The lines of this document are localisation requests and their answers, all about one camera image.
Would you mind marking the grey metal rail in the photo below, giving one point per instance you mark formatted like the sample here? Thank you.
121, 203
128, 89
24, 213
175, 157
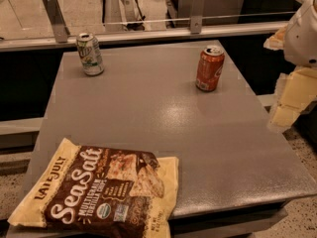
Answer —
138, 37

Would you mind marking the sea salt tortilla chips bag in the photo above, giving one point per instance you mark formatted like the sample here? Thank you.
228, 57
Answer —
110, 192

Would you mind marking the green white soda can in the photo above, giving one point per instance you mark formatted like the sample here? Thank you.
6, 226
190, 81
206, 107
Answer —
89, 53

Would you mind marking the left metal railing bracket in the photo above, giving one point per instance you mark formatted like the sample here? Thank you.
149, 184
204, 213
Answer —
60, 30

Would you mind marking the right metal railing bracket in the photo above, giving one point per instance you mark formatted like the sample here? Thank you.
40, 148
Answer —
196, 16

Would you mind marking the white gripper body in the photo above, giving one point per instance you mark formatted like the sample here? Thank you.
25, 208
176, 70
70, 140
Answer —
303, 39

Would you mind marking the metal railing bracket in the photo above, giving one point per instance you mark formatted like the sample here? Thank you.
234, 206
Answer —
60, 30
196, 16

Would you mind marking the red coke can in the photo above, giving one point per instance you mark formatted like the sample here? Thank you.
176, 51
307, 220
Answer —
210, 67

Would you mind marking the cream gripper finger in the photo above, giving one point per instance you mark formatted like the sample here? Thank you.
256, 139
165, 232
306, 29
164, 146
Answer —
294, 93
276, 41

